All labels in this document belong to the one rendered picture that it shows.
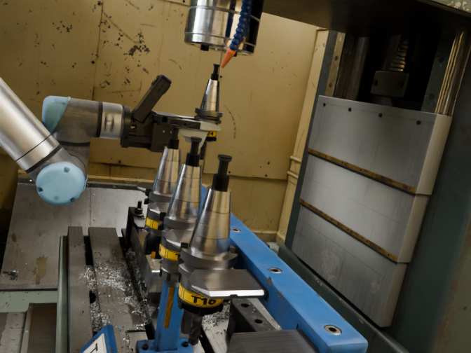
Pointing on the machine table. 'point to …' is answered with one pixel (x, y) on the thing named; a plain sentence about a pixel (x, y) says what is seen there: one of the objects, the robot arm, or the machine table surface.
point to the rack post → (172, 338)
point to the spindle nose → (221, 24)
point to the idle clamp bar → (246, 318)
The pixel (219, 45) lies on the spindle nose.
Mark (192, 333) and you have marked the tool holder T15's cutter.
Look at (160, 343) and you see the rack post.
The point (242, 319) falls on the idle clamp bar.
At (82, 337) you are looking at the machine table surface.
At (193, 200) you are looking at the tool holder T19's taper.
